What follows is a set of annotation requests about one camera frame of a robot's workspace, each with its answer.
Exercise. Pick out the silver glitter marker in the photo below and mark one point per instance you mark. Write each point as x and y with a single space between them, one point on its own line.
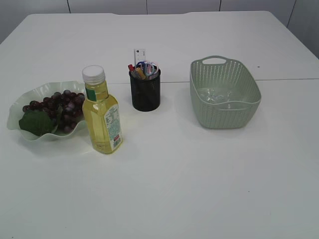
135 74

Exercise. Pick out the pink safety scissors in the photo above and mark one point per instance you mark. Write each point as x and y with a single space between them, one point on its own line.
155 67

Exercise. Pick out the gold marker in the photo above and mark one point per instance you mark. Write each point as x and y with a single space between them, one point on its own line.
140 73

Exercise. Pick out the red marker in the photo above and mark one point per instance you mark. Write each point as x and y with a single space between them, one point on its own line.
131 68

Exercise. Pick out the yellow tea bottle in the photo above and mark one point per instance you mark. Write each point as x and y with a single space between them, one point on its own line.
101 111

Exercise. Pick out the clear plastic sheet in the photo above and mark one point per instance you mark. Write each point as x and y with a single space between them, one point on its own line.
222 98

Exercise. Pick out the clear plastic ruler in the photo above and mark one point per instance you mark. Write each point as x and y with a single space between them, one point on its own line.
139 55

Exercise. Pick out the purple artificial grape bunch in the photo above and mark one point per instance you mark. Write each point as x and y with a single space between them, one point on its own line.
59 113

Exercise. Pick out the black mesh pen cup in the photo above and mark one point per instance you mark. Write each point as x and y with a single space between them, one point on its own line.
145 93

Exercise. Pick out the green woven plastic basket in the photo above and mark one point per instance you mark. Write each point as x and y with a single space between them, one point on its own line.
231 74

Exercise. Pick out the pale green wavy plate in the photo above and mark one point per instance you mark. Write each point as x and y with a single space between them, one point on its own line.
37 94

